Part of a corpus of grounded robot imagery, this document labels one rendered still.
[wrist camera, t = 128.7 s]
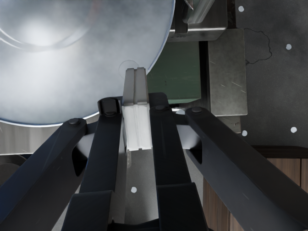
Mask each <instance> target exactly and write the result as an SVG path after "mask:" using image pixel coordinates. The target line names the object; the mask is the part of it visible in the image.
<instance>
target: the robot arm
mask: <svg viewBox="0 0 308 231"><path fill-rule="evenodd" d="M97 104H98V109H99V119H98V121H96V122H93V123H89V124H87V122H86V120H85V119H83V118H73V119H70V120H67V121H65V122H64V123H63V124H62V125H61V126H60V127H59V128H58V129H57V130H56V131H55V132H54V133H53V134H52V135H51V136H50V137H49V138H48V139H47V140H46V141H45V142H44V143H43V144H42V145H41V146H40V147H39V148H38V149H37V150H36V151H35V152H34V153H33V154H32V155H31V156H30V157H29V158H28V159H27V160H26V161H25V162H24V163H23V164H22V165H21V166H20V167H19V168H18V169H17V170H16V171H15V172H14V173H13V174H12V175H11V176H10V177H9V178H8V179H7V180H6V181H5V182H4V183H3V184H2V185H1V186H0V231H52V229H53V228H54V226H55V224H56V223H57V221H58V219H59V218H60V216H61V215H62V213H63V211H64V210H65V208H66V207H67V205H68V204H69V206H68V209H67V212H66V216H65V219H64V223H63V226H62V229H61V231H214V230H212V229H210V228H208V225H207V222H206V218H205V215H204V211H203V208H202V205H201V201H200V198H199V194H198V190H197V187H196V184H195V182H192V181H191V178H190V174H189V170H188V167H187V163H186V159H185V155H184V152H183V149H186V153H187V155H188V157H189V158H190V159H191V161H192V162H193V163H194V164H195V166H196V167H197V168H198V170H199V171H200V172H201V174H202V175H203V176H204V178H205V179H206V181H207V182H208V183H209V185H210V186H211V187H212V188H213V190H214V191H215V192H216V194H217V195H218V196H219V198H220V199H221V200H222V202H223V203H224V204H225V206H226V207H227V208H228V210H229V211H230V212H231V214H232V215H233V216H234V218H235V219H236V220H237V222H238V223H239V224H240V226H241V227H242V228H243V230H244V231H308V193H307V192H305V191H304V190H303V189H302V188H301V187H299V186H298V185H297V184H296V183H295V182H294V181H293V180H291V179H290V178H289V177H288V176H286V175H285V174H284V173H283V172H282V171H280V170H279V169H278V168H277V167H276V166H274V165H273V164H272V163H271V162H270V161H268V160H267V159H266V158H265V157H264V156H263V155H261V154H260V153H259V152H258V151H257V150H255V149H254V148H253V147H252V146H251V145H249V144H248V143H247V142H246V141H245V140H243V139H242V138H241V137H240V136H238V135H237V134H236V133H235V132H234V131H232V130H231V129H230V128H229V127H228V126H227V125H226V124H224V123H223V122H222V121H221V120H219V119H218V118H217V117H216V116H215V115H213V114H212V113H211V112H210V111H209V110H207V109H206V108H203V107H199V106H198V107H197V106H195V107H191V108H188V109H186V110H185V114H184V115H183V114H177V113H174V112H173V111H172V108H171V107H170V106H169V103H168V99H167V96H166V94H165V93H163V92H157V93H148V86H147V77H146V68H144V67H137V69H134V68H127V70H126V73H125V81H124V89H123V96H117V97H106V98H103V99H100V100H99V101H98V102H97ZM151 147H152V148H153V159H154V173H155V184H156V194H157V204H158V214H159V218H157V219H155V220H151V221H148V222H144V223H141V224H138V225H130V224H124V220H125V200H126V179H127V149H129V150H130V151H133V150H138V149H139V148H142V149H151ZM80 184H81V186H80ZM79 186H80V190H79V193H75V192H76V190H77V189H78V187H79Z"/></svg>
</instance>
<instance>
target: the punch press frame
mask: <svg viewBox="0 0 308 231"><path fill-rule="evenodd" d="M146 77H147V86H148V93H157V92H163V93H165V94H166V96H167V99H168V103H169V104H170V105H169V106H170V107H171V108H172V111H178V110H179V104H175V103H189V102H192V101H195V100H197V99H201V82H200V61H199V41H188V42H166V43H165V45H164V48H163V50H162V52H161V54H160V56H159V57H158V59H157V61H156V63H155V64H154V66H153V67H152V69H151V70H150V72H149V73H148V74H147V75H146Z"/></svg>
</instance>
